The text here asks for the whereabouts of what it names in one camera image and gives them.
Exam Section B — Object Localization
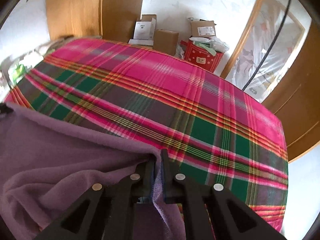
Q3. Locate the purple fleece garment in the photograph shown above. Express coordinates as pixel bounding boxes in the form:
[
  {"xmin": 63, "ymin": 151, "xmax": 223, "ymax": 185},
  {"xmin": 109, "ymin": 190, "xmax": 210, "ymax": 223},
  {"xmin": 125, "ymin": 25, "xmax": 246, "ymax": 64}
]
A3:
[{"xmin": 0, "ymin": 101, "xmax": 187, "ymax": 240}]

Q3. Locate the plastic curtain with zipper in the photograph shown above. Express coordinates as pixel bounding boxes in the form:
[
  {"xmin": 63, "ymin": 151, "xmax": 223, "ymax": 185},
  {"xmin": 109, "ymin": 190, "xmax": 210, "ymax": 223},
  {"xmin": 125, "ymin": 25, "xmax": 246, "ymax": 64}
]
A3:
[{"xmin": 226, "ymin": 0, "xmax": 311, "ymax": 102}]

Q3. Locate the green plastic package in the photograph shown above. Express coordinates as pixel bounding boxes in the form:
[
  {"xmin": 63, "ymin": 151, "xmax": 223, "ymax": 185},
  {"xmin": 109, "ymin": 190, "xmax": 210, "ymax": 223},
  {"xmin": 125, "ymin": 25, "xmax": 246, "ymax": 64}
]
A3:
[{"xmin": 8, "ymin": 63, "xmax": 27, "ymax": 85}]

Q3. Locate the pink green plaid bedspread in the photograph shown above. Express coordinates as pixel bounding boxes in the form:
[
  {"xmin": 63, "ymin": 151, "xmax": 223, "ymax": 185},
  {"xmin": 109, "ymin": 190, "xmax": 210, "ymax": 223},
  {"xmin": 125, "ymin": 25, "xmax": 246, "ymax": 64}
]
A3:
[{"xmin": 4, "ymin": 38, "xmax": 288, "ymax": 230}]

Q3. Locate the wooden door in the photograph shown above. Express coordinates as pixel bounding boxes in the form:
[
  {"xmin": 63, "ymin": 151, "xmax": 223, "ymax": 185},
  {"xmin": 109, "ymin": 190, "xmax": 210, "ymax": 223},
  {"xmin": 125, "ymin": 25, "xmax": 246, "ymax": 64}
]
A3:
[{"xmin": 263, "ymin": 22, "xmax": 319, "ymax": 162}]

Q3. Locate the wooden wardrobe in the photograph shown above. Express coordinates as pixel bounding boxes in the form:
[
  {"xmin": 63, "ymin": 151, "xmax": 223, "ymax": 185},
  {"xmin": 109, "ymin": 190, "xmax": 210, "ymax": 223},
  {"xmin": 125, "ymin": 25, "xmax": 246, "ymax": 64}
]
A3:
[{"xmin": 46, "ymin": 0, "xmax": 143, "ymax": 42}]

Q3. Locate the white open cardboard box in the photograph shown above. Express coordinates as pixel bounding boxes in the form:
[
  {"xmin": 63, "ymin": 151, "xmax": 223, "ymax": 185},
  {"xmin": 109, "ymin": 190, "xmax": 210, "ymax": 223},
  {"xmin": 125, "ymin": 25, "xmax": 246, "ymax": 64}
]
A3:
[{"xmin": 129, "ymin": 14, "xmax": 157, "ymax": 47}]

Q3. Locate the red gift bag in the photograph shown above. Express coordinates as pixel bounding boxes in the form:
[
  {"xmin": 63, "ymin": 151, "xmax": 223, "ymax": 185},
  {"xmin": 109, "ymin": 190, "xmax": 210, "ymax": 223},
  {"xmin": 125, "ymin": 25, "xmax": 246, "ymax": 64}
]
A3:
[{"xmin": 180, "ymin": 41, "xmax": 224, "ymax": 73}]

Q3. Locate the brown cardboard box with label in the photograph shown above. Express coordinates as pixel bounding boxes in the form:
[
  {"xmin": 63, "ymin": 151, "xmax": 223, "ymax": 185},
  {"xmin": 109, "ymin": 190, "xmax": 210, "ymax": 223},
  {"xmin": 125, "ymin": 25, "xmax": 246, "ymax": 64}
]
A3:
[{"xmin": 188, "ymin": 17, "xmax": 216, "ymax": 37}]

